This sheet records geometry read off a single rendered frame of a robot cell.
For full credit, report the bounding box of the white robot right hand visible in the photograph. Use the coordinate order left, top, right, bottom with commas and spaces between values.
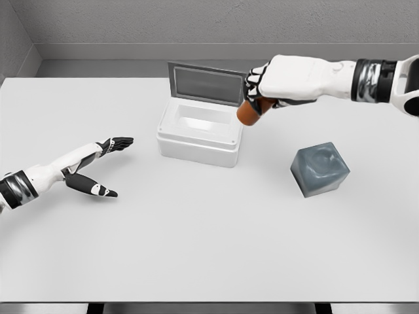
244, 54, 328, 110

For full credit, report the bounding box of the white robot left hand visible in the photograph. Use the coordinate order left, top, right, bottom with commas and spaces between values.
49, 136, 135, 198

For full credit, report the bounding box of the brown cylinder block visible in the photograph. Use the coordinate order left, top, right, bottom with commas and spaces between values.
236, 96, 274, 127

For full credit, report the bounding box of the grey cube block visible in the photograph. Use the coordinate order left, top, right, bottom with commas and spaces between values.
290, 141, 351, 199

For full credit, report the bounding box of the white box with open lid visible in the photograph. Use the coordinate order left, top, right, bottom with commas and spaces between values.
156, 61, 247, 169

